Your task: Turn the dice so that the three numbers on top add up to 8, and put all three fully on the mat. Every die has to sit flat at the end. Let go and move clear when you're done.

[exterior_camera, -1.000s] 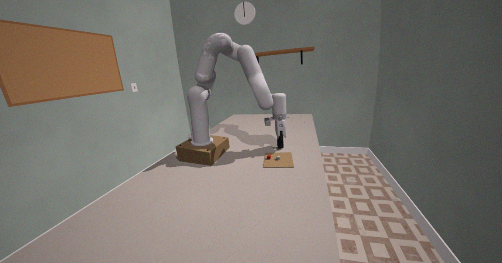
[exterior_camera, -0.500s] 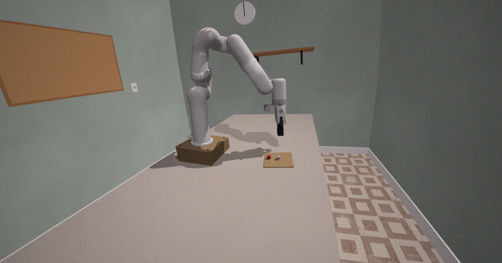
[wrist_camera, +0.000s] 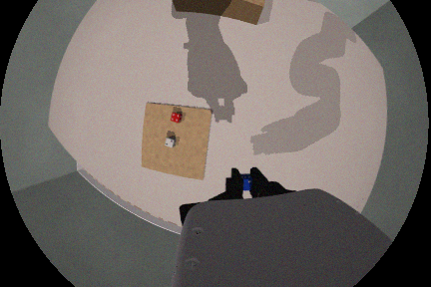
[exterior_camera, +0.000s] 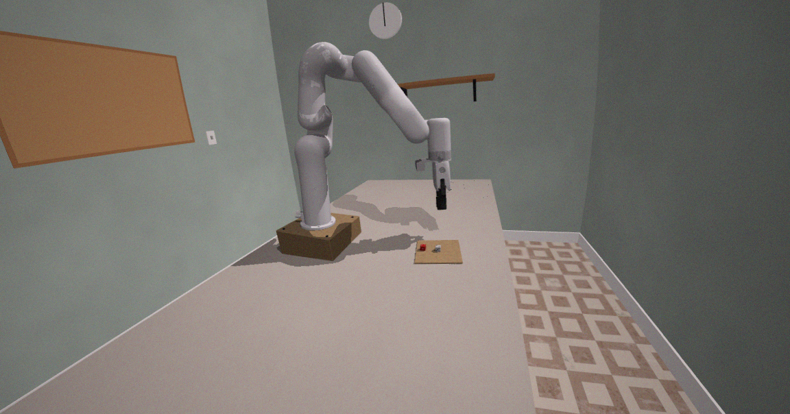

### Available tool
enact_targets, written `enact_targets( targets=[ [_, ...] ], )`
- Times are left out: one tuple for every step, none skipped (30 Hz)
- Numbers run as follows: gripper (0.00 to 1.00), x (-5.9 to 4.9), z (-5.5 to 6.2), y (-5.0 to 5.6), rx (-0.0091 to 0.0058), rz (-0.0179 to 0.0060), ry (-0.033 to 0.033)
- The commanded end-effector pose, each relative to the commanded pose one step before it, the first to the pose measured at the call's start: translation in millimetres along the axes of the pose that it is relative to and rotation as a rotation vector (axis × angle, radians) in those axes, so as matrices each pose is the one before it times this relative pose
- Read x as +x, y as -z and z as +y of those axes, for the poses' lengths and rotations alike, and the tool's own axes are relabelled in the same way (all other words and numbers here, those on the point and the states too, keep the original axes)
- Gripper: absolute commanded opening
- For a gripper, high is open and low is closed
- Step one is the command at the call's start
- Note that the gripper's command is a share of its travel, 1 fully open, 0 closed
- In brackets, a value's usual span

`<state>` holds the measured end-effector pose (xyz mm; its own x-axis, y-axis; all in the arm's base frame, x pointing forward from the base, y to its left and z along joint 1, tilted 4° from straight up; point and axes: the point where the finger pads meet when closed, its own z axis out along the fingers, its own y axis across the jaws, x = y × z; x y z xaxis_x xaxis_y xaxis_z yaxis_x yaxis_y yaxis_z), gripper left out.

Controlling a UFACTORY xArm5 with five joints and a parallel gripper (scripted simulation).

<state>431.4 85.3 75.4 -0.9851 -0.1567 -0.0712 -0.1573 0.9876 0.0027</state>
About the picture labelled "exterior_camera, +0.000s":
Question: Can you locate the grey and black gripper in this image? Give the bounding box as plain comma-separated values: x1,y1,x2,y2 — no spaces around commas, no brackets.
432,159,451,210

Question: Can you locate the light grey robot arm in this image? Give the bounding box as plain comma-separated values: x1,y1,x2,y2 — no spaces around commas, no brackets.
294,42,451,230

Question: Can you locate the tan square mat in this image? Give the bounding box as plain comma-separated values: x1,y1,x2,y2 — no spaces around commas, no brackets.
415,240,463,264

